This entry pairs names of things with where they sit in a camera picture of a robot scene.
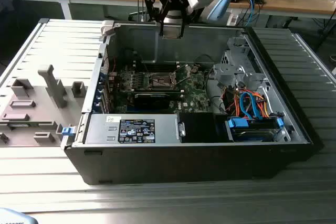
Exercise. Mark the black fan shroud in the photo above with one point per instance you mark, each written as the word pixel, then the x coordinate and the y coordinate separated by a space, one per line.
pixel 197 128

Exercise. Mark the silver coin cell battery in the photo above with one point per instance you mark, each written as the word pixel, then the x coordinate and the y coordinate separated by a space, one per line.
pixel 194 69

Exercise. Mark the green motherboard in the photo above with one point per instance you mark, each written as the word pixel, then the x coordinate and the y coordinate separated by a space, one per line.
pixel 195 95

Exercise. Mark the small blue plastic clip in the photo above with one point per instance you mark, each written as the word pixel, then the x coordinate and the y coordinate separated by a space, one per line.
pixel 67 131

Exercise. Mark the black pc case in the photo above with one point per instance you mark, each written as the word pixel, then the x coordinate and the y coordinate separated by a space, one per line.
pixel 183 163

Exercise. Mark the silver power supply unit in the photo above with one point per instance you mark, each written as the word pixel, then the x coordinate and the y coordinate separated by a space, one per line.
pixel 99 129

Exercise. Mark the hard disk in blue carrier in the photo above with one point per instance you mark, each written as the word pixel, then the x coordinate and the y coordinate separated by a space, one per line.
pixel 237 123

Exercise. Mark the small white labelled box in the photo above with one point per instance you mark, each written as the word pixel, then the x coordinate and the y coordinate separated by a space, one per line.
pixel 232 20

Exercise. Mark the silver metal drive cage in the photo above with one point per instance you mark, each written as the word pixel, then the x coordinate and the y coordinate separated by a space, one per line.
pixel 225 73

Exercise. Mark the pale grey rounded device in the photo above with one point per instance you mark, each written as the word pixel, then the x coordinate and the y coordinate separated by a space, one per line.
pixel 13 217

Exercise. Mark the silver cpu plate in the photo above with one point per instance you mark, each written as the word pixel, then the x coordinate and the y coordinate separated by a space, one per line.
pixel 172 36

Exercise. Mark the cpu socket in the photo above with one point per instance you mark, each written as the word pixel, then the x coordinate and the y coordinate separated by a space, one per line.
pixel 160 81

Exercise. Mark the black graphics card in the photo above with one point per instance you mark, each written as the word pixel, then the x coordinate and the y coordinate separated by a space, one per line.
pixel 151 100

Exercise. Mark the pale grey case latch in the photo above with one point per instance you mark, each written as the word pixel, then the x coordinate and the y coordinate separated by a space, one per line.
pixel 107 28

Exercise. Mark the grey parts rack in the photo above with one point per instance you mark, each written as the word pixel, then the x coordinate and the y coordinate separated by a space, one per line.
pixel 68 113

